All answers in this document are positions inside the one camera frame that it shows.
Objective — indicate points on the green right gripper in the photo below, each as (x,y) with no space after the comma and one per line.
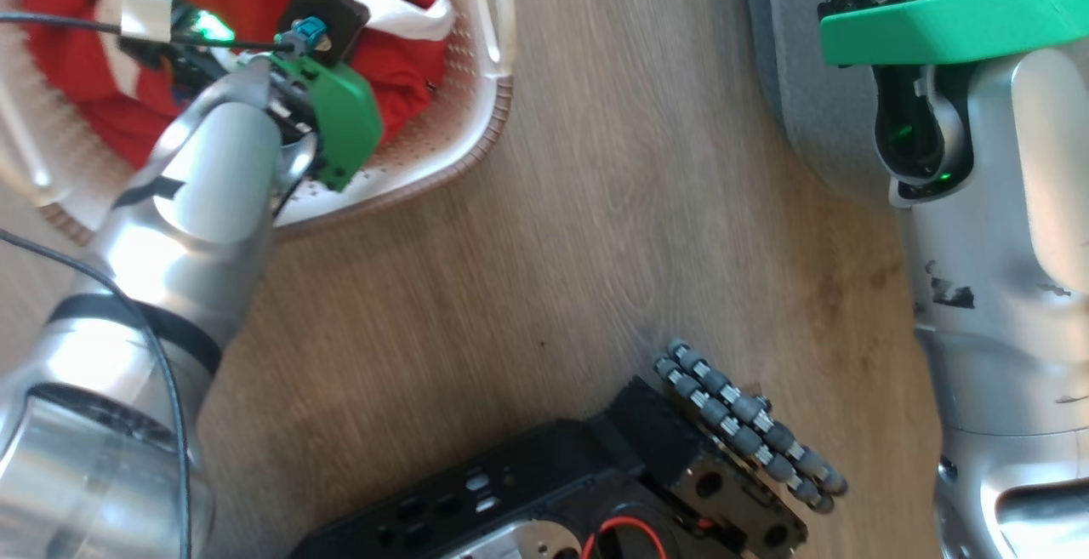
(953,23)

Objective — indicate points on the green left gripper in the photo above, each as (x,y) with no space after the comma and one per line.
(344,116)

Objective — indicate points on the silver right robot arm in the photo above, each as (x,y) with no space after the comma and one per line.
(995,287)

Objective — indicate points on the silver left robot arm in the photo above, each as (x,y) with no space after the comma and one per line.
(187,227)

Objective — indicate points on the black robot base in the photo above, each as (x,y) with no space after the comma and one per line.
(544,491)

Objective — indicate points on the white perforated laundry basket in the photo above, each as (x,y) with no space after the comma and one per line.
(478,116)

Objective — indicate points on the grey fabric sofa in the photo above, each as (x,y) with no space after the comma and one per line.
(800,74)

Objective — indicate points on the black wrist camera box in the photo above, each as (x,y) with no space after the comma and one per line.
(327,8)

